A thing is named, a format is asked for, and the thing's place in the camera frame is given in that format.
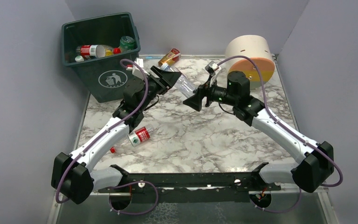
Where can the crushed clear blue bottle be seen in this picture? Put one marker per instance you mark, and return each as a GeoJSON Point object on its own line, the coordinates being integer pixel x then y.
{"type": "Point", "coordinates": [183, 84]}

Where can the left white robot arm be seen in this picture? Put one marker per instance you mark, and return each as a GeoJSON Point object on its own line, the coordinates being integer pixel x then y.
{"type": "Point", "coordinates": [73, 176]}

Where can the clear bottle red cap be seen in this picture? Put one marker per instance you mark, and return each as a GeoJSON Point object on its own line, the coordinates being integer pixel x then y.
{"type": "Point", "coordinates": [96, 51]}

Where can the clear bottle red green label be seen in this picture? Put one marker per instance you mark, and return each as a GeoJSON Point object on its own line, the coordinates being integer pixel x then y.
{"type": "Point", "coordinates": [135, 138]}

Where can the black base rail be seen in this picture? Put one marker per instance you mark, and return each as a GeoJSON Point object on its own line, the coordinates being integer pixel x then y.
{"type": "Point", "coordinates": [189, 187]}

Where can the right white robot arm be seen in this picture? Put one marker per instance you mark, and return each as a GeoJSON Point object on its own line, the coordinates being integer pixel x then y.
{"type": "Point", "coordinates": [313, 160]}

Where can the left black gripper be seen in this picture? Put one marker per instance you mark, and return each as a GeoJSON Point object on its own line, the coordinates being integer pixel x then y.
{"type": "Point", "coordinates": [156, 80]}

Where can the clear bottle light blue label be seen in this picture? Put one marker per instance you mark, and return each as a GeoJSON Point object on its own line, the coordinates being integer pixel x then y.
{"type": "Point", "coordinates": [79, 58]}

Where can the green tinted plastic bottle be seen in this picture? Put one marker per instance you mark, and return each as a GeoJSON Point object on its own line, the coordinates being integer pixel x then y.
{"type": "Point", "coordinates": [126, 43]}

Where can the cream cylindrical drum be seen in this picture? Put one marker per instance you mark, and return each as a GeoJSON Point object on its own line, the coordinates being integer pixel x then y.
{"type": "Point", "coordinates": [256, 48]}

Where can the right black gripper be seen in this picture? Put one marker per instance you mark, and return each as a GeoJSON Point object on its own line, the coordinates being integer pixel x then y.
{"type": "Point", "coordinates": [205, 95]}

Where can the dark green trash bin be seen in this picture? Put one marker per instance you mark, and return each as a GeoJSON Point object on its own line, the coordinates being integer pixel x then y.
{"type": "Point", "coordinates": [104, 77]}

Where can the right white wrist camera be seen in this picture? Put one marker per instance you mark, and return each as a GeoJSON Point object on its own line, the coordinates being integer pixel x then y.
{"type": "Point", "coordinates": [213, 69]}

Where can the amber red-label bottle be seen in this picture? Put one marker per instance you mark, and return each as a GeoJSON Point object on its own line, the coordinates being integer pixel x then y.
{"type": "Point", "coordinates": [171, 57]}

